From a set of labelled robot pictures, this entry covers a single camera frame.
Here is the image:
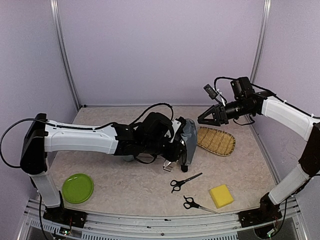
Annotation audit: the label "woven bamboo tray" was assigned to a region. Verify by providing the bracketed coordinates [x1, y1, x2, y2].
[197, 126, 236, 157]

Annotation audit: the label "grey zipper pouch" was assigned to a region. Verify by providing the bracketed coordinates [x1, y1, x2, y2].
[180, 118, 198, 173]

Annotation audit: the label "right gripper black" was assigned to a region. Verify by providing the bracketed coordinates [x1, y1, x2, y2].
[198, 98, 254, 126]

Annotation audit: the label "left aluminium corner post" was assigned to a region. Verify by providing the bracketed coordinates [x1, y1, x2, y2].
[50, 0, 82, 111]

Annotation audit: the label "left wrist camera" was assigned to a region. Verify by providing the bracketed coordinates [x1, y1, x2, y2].
[170, 116, 186, 143]

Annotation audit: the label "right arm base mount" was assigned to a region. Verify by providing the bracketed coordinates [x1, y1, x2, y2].
[238, 208, 283, 228]

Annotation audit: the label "right aluminium corner post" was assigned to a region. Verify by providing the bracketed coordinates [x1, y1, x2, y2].
[250, 0, 272, 83]

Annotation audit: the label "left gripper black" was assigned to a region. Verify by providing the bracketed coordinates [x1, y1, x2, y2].
[139, 137, 185, 162]

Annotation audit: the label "gold black hair clipper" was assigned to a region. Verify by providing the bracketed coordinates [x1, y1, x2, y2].
[162, 160, 175, 172]

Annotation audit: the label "aluminium front rail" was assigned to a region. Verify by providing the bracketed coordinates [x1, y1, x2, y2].
[16, 198, 310, 240]

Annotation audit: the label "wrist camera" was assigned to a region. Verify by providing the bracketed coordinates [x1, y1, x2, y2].
[203, 84, 218, 100]
[170, 116, 186, 143]

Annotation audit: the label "yellow sponge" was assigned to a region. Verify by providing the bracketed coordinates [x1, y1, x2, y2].
[209, 184, 234, 209]

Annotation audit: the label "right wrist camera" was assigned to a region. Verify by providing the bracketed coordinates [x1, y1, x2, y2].
[203, 84, 218, 100]

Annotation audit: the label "green plastic plate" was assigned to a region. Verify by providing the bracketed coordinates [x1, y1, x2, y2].
[61, 173, 94, 204]

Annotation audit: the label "black handled scissors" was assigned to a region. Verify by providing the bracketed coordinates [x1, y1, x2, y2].
[170, 172, 203, 193]
[183, 195, 219, 214]

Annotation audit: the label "aluminium corner post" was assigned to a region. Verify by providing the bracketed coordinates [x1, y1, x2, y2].
[250, 0, 272, 83]
[50, 0, 82, 111]

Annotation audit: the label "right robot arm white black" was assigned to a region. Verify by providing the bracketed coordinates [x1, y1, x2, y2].
[197, 77, 320, 222]

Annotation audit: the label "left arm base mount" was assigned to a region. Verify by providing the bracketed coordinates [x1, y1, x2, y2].
[43, 208, 88, 228]

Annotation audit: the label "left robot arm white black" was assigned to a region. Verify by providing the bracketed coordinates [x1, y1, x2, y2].
[20, 112, 188, 223]

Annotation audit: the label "light blue cup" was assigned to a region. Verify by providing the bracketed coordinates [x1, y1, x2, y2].
[122, 155, 135, 162]

